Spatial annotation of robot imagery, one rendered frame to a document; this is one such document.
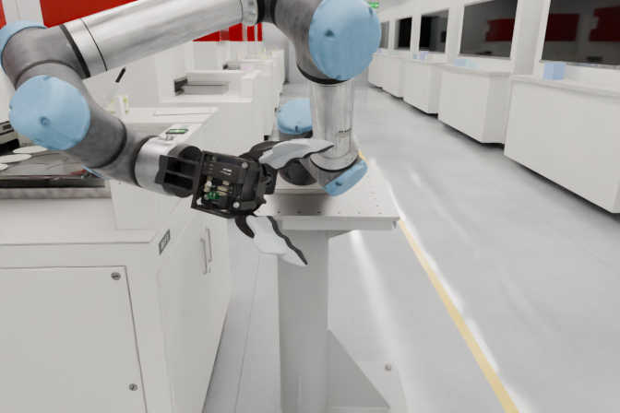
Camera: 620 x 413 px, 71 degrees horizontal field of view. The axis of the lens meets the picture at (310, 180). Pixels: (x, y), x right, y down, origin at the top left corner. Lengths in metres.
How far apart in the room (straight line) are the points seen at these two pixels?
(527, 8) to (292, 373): 4.68
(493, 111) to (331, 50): 4.89
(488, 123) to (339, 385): 4.31
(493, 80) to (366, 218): 4.47
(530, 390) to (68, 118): 1.76
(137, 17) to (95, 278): 0.60
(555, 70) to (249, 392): 3.64
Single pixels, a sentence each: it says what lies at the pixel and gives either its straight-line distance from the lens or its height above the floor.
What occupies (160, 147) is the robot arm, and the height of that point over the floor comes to 1.09.
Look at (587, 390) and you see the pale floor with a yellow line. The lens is 2.04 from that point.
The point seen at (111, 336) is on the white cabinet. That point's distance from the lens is 1.14.
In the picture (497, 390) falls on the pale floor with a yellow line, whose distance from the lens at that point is 1.90.
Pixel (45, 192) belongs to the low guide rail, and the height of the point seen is 0.84.
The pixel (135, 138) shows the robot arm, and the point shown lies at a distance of 0.62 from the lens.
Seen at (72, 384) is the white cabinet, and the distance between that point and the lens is 1.26.
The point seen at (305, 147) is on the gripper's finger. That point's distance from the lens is 0.52.
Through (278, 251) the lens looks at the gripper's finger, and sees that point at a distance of 0.53.
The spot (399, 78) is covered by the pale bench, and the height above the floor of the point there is 0.46.
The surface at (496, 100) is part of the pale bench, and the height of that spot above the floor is 0.58.
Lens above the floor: 1.22
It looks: 18 degrees down
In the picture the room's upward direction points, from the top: straight up
